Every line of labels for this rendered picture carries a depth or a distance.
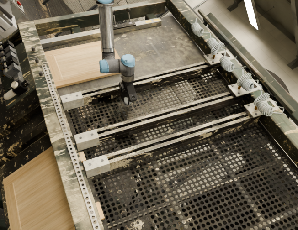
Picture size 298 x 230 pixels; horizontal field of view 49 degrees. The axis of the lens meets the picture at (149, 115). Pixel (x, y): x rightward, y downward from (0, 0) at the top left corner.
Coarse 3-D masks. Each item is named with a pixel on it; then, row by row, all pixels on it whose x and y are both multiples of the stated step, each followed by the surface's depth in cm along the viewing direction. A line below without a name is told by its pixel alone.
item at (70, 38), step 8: (136, 24) 255; (144, 24) 256; (152, 24) 259; (160, 24) 262; (80, 32) 243; (88, 32) 244; (96, 32) 245; (120, 32) 252; (40, 40) 234; (48, 40) 235; (56, 40) 236; (64, 40) 237; (72, 40) 240; (80, 40) 243
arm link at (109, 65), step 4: (108, 56) 182; (100, 60) 176; (104, 60) 175; (108, 60) 175; (112, 60) 176; (116, 60) 176; (100, 64) 174; (104, 64) 174; (108, 64) 174; (112, 64) 174; (116, 64) 175; (100, 68) 175; (104, 68) 174; (108, 68) 174; (112, 68) 175; (116, 68) 175; (100, 72) 177; (104, 72) 176; (108, 72) 176; (112, 72) 177; (116, 72) 177
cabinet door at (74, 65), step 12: (72, 48) 234; (84, 48) 235; (96, 48) 236; (48, 60) 224; (60, 60) 225; (72, 60) 226; (84, 60) 226; (96, 60) 227; (60, 72) 217; (72, 72) 218; (84, 72) 218; (96, 72) 219; (60, 84) 209; (72, 84) 212
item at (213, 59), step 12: (216, 48) 212; (216, 60) 220; (168, 72) 215; (180, 72) 216; (192, 72) 219; (204, 72) 224; (108, 84) 204; (144, 84) 209; (156, 84) 213; (60, 96) 195; (72, 96) 195; (84, 96) 196; (96, 96) 199; (108, 96) 203; (72, 108) 198
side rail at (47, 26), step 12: (156, 0) 278; (84, 12) 260; (96, 12) 261; (120, 12) 268; (132, 12) 272; (144, 12) 277; (156, 12) 282; (36, 24) 246; (48, 24) 250; (60, 24) 254; (72, 24) 258; (84, 24) 262; (96, 24) 267
